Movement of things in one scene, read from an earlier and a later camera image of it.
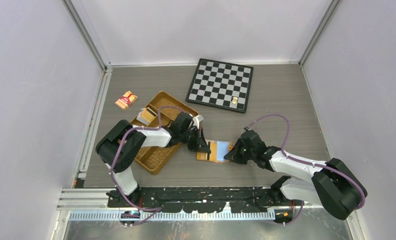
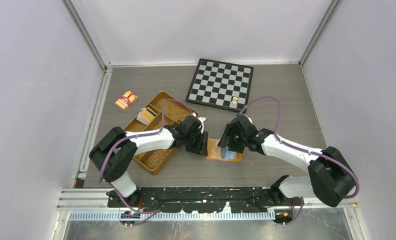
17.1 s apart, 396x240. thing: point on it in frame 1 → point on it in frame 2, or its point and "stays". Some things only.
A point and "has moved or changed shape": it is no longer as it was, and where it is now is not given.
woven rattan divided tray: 168,108 stays
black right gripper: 232,156 → 229,131
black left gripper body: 193,140 stays
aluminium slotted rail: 115,216 stays
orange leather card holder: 218,149 has moved or changed shape
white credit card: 146,115 stays
